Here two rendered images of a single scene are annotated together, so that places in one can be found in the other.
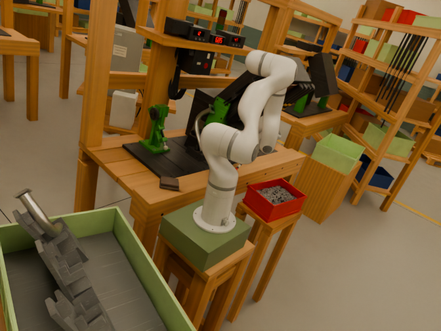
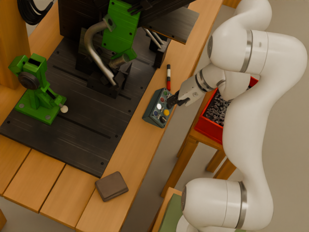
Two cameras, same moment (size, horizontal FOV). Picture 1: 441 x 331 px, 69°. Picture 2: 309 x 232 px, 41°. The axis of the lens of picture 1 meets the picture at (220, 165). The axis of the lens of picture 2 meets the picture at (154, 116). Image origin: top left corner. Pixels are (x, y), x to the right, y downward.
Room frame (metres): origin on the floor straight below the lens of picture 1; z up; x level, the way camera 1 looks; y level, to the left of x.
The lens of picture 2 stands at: (0.92, 0.41, 2.31)
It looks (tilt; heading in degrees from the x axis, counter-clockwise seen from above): 59 degrees down; 331
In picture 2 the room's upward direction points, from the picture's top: 17 degrees clockwise
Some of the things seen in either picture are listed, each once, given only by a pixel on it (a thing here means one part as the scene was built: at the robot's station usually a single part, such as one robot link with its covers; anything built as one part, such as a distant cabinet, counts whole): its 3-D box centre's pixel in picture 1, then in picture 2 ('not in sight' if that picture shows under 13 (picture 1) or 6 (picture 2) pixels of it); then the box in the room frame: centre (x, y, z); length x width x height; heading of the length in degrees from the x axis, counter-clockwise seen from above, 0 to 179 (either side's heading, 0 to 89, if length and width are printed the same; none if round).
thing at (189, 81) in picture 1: (186, 82); not in sight; (2.24, 0.40, 1.23); 1.30 x 0.05 x 0.09; 144
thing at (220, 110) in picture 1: (220, 115); (123, 22); (1.92, 0.09, 1.17); 0.13 x 0.12 x 0.20; 144
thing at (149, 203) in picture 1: (237, 178); (168, 84); (1.86, -0.13, 0.83); 1.50 x 0.14 x 0.15; 144
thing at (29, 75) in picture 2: (153, 113); (28, 82); (1.74, 0.45, 1.12); 0.07 x 0.03 x 0.08; 54
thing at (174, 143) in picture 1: (210, 149); (111, 50); (2.02, 0.10, 0.89); 1.10 x 0.42 x 0.02; 144
